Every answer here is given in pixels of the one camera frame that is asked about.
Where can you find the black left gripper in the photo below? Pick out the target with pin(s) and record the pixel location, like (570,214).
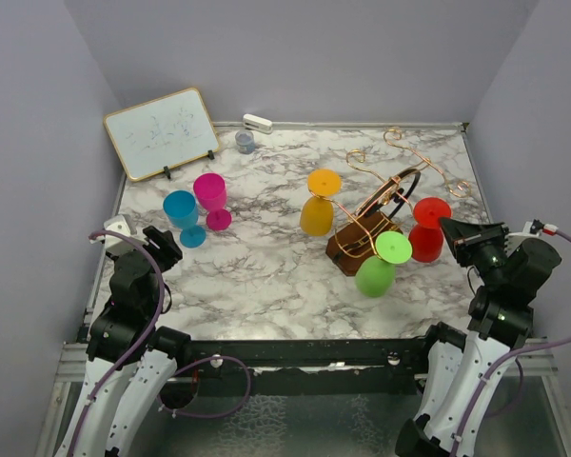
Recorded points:
(163,245)

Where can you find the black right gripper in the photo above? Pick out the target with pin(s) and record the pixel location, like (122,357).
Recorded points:
(463,237)

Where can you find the red plastic wine glass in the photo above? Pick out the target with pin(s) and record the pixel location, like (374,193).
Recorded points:
(426,237)

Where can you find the blue plastic wine glass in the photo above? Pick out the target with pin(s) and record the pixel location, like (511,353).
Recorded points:
(181,210)

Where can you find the magenta plastic wine glass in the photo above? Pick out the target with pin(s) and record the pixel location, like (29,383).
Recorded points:
(210,191)

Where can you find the yellow plastic wine glass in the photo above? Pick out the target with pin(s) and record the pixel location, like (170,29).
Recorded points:
(317,214)

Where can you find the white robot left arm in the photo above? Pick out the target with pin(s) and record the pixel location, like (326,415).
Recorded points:
(129,357)

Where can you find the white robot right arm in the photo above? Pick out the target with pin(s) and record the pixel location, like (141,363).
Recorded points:
(448,421)

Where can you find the green plastic wine glass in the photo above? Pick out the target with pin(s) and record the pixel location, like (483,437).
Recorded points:
(377,273)

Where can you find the gold framed whiteboard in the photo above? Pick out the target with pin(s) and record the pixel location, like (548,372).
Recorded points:
(164,133)

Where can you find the small blue glass jar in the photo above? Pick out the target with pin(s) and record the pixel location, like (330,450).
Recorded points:
(245,141)

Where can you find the white eraser block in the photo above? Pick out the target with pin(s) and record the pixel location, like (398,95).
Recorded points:
(257,123)

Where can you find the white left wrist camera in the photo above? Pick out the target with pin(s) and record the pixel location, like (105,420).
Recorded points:
(115,246)

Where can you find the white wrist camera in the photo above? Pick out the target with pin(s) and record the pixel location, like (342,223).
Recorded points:
(532,229)
(115,246)

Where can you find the copper wire glass rack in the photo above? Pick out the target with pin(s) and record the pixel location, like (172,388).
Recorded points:
(354,242)

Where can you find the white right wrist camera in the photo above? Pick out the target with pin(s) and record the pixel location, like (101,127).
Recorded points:
(532,229)

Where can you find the black metal base frame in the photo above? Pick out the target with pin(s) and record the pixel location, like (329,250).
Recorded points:
(325,367)

